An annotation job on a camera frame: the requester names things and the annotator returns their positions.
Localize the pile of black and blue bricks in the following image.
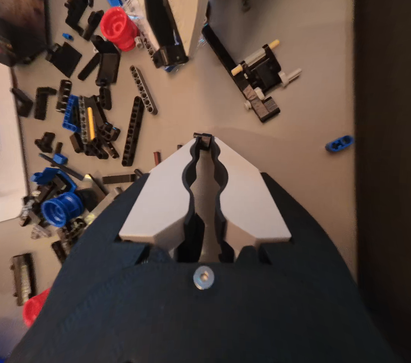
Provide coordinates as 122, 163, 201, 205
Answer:
11, 0, 161, 264

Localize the black chassis on blue frame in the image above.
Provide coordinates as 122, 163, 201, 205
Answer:
21, 168, 77, 225

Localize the black grooved block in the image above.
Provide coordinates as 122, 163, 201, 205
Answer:
10, 254, 36, 306

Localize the small black axle connector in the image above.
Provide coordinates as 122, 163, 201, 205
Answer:
194, 132, 214, 150

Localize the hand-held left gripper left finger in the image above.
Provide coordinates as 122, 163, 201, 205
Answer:
119, 138, 205, 262

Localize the grey desk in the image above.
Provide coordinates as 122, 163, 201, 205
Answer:
0, 0, 355, 338

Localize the black pin connector block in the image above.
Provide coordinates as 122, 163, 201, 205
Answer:
152, 47, 189, 68

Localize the black dotted mat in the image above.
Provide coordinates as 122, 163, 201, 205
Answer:
353, 0, 411, 363

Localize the long thin black axle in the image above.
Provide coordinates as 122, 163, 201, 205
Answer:
39, 154, 84, 180

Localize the black beam frame assembly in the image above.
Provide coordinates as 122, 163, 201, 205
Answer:
202, 23, 302, 123

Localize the black square panel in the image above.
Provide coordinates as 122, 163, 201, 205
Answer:
46, 42, 82, 78

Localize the black curved panel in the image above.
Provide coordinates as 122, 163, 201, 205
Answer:
95, 36, 121, 86

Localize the red wheel hub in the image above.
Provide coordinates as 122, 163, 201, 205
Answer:
100, 7, 138, 51
22, 287, 52, 328

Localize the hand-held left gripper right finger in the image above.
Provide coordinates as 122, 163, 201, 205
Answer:
212, 137, 292, 262

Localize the blue wheel hub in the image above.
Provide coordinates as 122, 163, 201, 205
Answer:
41, 192, 85, 227

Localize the black toy set box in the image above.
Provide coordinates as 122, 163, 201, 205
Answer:
0, 0, 50, 65

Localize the small blue two-hole beam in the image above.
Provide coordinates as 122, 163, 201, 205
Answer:
325, 135, 354, 152

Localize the dark grey long beam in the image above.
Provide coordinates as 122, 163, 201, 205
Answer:
129, 65, 158, 115

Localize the blue angled beam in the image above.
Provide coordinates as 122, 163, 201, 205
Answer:
63, 95, 81, 132

